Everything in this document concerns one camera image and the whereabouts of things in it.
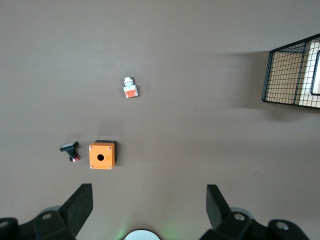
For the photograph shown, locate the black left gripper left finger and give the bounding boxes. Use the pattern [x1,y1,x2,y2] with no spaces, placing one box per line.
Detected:
[0,183,94,240]

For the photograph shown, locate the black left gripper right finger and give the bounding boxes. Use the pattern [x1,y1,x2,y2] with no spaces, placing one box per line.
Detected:
[199,184,311,240]

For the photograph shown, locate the black push button white cap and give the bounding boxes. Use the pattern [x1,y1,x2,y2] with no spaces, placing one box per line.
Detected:
[59,141,82,163]

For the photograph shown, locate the orange button enclosure box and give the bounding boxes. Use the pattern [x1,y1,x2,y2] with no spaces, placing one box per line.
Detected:
[88,139,118,171]

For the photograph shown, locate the white orange green-top switch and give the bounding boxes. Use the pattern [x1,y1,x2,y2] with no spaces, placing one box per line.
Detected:
[122,76,140,99]

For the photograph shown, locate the black wire mesh basket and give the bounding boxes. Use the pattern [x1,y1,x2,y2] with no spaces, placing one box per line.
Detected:
[261,33,320,110]

